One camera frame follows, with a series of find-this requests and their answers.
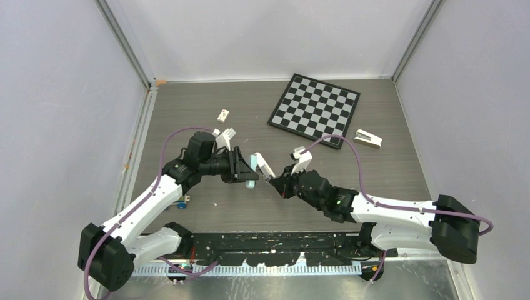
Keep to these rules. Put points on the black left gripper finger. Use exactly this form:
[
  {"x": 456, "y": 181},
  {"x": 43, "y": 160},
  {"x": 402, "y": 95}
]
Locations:
[
  {"x": 248, "y": 175},
  {"x": 242, "y": 164}
]

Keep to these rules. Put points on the small white domino tile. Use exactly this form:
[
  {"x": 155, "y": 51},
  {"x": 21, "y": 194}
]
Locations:
[{"x": 223, "y": 115}]

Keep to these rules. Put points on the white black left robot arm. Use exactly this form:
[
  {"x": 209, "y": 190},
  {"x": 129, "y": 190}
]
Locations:
[{"x": 109, "y": 253}]

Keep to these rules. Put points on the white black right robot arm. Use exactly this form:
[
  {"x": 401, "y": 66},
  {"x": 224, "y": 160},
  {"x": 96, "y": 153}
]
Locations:
[{"x": 444, "y": 225}]

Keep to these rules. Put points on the colourful wooden toy car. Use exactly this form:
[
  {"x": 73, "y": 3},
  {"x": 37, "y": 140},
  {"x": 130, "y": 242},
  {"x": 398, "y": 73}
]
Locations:
[{"x": 181, "y": 203}]

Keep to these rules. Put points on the white staple box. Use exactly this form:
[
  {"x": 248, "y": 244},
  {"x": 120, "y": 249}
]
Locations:
[{"x": 367, "y": 139}]

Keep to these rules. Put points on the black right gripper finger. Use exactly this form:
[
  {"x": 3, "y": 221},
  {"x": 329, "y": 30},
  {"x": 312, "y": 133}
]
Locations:
[
  {"x": 279, "y": 185},
  {"x": 287, "y": 171}
]

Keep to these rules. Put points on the light blue white stapler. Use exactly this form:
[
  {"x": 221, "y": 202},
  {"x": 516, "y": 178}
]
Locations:
[{"x": 260, "y": 166}]

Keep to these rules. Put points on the right aluminium corner post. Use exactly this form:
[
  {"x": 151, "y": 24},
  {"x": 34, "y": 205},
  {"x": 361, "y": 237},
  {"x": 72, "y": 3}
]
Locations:
[{"x": 423, "y": 27}]

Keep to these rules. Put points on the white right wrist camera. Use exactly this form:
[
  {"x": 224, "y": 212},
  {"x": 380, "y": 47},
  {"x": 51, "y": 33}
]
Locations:
[{"x": 303, "y": 157}]

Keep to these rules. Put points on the left aluminium corner post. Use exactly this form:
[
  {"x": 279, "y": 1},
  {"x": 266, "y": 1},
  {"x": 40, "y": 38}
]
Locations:
[{"x": 122, "y": 40}]

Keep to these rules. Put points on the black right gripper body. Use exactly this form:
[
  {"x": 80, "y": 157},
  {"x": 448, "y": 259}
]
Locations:
[{"x": 294, "y": 185}]

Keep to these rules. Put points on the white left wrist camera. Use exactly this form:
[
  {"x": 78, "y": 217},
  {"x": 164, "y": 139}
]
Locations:
[{"x": 223, "y": 138}]

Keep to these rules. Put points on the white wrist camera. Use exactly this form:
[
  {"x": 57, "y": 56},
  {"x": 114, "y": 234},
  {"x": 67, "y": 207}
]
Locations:
[
  {"x": 223, "y": 138},
  {"x": 303, "y": 157}
]

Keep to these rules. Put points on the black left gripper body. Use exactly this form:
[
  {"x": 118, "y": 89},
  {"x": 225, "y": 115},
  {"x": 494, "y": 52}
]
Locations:
[{"x": 225, "y": 164}]

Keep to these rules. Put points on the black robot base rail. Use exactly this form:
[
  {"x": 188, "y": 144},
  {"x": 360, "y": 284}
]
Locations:
[{"x": 276, "y": 249}]

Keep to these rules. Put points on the aluminium corner post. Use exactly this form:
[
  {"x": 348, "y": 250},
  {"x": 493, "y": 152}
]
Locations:
[
  {"x": 122, "y": 40},
  {"x": 423, "y": 27}
]

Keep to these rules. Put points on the black white chessboard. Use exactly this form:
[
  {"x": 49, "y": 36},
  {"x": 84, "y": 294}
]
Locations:
[{"x": 312, "y": 108}]

